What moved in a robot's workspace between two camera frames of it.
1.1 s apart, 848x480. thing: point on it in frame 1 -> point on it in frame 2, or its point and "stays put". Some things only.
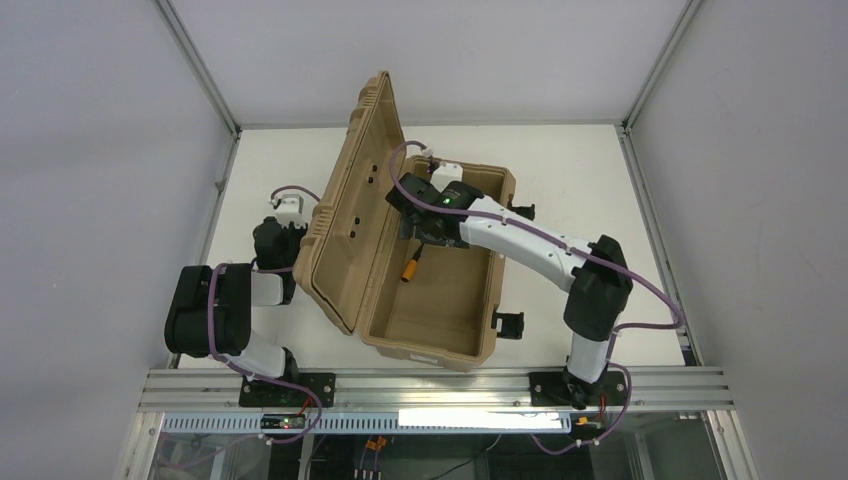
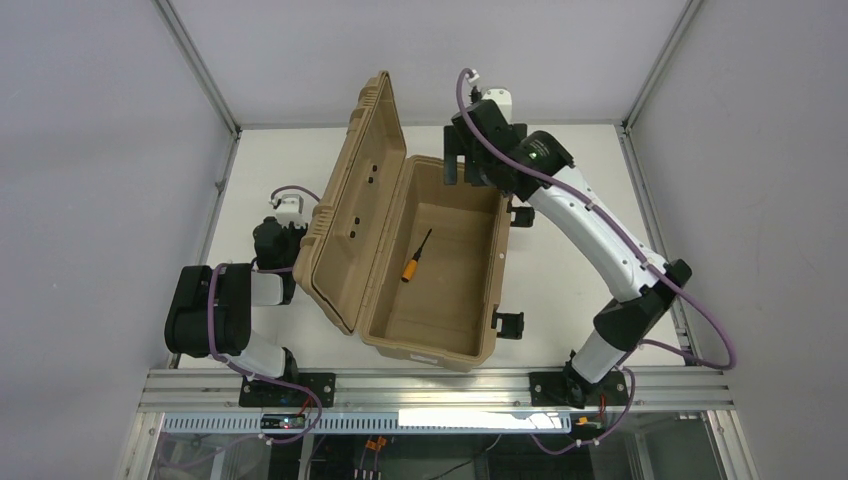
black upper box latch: (527, 211) stays put
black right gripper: (411, 221) -> (465, 157)
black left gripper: (291, 234) stays put
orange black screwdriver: (412, 265) stays put
